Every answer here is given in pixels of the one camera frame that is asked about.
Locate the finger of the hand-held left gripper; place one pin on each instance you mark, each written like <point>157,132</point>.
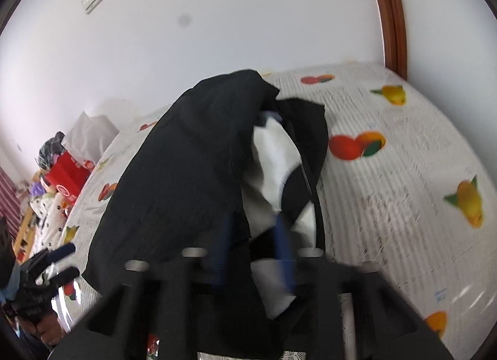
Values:
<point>64,276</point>
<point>62,253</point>

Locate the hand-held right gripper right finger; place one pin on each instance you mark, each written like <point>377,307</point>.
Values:
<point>283,255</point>

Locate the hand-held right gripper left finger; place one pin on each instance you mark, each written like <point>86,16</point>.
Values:
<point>223,251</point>

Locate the black white blue jacket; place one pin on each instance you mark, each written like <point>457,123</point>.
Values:
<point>174,189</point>

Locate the person's left hand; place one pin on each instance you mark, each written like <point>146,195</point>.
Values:
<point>48,331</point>

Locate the white dotted cloth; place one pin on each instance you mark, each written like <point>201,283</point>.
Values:
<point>50,216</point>

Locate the wooden stand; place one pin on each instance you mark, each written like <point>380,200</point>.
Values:
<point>25,228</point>

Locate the red striped cloth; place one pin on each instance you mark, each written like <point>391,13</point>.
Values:
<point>9,200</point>

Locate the red paper bag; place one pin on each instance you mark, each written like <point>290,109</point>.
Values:
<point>66,175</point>

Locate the plaid cloth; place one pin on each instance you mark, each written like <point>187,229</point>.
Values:
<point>52,148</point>

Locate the fruit print bed sheet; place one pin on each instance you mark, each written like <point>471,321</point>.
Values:
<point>388,189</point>

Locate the white plastic bag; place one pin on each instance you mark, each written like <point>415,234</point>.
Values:
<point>89,131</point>

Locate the brown wooden frame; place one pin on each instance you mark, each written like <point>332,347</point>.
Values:
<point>392,14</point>

